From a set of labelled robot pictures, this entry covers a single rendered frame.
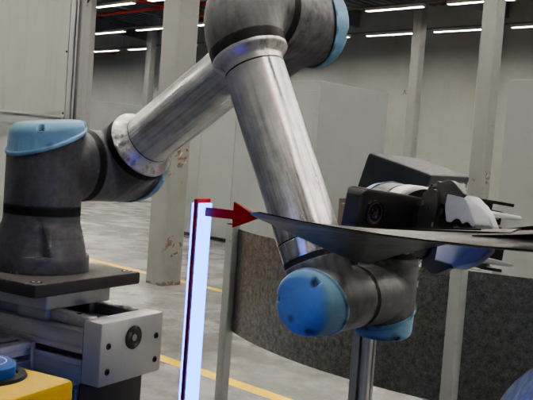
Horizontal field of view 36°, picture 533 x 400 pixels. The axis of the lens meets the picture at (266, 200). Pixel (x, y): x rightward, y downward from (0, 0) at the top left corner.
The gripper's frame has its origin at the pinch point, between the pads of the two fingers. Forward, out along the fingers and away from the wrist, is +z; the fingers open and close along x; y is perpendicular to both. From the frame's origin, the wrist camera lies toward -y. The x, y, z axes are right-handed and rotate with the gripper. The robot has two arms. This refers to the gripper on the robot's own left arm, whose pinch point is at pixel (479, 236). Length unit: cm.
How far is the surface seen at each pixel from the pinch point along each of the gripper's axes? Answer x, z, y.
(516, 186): -27, -573, 296
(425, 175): -6, -52, 14
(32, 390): 14.6, 13.2, -35.1
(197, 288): 9.7, -8.4, -22.9
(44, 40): -31, -203, -62
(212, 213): 2.4, -8.2, -22.8
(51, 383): 14.4, 11.7, -34.0
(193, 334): 14.0, -8.1, -22.6
